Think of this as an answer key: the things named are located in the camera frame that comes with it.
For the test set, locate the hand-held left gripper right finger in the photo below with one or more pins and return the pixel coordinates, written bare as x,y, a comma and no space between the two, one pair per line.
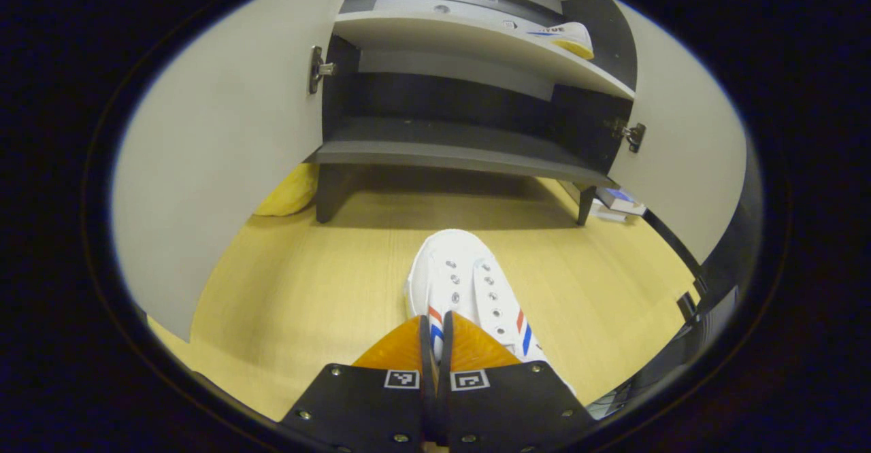
517,405

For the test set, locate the blue white flat box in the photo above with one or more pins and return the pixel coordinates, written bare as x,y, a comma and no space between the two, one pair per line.
619,200

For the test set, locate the white striped shoe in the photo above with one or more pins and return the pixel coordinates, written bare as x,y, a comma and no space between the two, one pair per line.
463,269
568,35

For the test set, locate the grey shoe cabinet door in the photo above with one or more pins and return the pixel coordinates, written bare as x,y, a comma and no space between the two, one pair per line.
224,133
687,140

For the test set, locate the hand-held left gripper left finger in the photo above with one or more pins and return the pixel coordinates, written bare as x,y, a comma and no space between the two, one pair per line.
354,405

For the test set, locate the metal door hinge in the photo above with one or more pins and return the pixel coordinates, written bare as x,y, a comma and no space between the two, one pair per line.
634,137
318,70

